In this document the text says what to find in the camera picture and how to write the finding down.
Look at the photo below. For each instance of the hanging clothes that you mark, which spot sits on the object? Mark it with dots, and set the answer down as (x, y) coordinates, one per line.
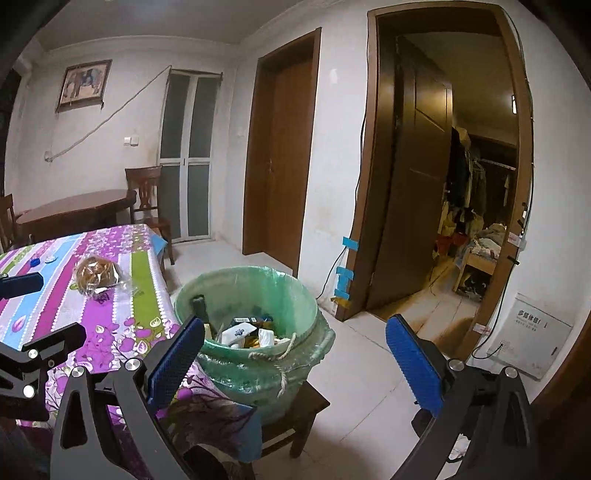
(464, 170)

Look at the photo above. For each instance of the wooden stool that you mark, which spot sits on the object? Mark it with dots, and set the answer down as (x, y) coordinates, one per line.
(295, 406)

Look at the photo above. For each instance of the brown wooden door frame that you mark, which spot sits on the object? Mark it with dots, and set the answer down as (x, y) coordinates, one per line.
(519, 184)

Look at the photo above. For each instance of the white paper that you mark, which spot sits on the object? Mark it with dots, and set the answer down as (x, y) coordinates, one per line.
(265, 338)

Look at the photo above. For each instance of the black rectangular object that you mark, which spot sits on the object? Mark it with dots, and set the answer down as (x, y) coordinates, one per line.
(199, 308)

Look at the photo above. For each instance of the wooden bed with clothes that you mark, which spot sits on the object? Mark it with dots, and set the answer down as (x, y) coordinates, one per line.
(485, 251)

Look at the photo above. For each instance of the white round cap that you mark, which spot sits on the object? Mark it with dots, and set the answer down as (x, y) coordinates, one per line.
(49, 258)

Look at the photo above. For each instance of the dark printed packet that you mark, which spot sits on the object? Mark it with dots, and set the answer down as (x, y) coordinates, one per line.
(244, 320)

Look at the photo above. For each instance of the white glass double door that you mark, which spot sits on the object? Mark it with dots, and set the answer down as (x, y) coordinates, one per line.
(191, 152)

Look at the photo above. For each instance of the dark wooden dining table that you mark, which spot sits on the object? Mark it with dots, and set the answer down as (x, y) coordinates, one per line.
(74, 207)

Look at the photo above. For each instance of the dark open wooden door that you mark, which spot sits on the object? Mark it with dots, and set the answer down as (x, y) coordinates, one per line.
(415, 184)

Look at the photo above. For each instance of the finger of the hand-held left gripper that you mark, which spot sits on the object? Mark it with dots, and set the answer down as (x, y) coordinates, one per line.
(55, 340)
(21, 284)

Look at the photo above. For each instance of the carved back wooden chair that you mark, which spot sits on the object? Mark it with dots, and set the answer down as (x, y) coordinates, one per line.
(145, 189)

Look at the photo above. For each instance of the bread in clear plastic bag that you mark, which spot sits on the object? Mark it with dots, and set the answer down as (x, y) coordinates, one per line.
(97, 272)

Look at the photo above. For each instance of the plain wooden chair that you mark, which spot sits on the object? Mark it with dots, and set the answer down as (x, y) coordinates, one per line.
(8, 221)

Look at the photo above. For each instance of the blue tape strip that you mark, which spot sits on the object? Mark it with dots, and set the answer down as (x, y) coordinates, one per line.
(341, 291)
(344, 273)
(351, 243)

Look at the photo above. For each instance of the basket bin with green liner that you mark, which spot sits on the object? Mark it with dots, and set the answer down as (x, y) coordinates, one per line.
(277, 295)

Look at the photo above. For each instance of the framed elephant picture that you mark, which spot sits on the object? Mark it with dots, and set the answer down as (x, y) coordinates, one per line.
(84, 85)

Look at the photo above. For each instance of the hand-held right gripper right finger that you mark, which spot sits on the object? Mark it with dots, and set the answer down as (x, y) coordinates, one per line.
(415, 364)

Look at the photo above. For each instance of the white wall box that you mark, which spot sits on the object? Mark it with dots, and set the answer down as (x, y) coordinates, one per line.
(540, 332)

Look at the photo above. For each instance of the closed brown wooden door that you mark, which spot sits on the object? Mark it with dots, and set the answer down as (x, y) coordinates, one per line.
(286, 152)

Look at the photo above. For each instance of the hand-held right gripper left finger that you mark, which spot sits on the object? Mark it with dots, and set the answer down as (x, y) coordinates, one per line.
(178, 364)

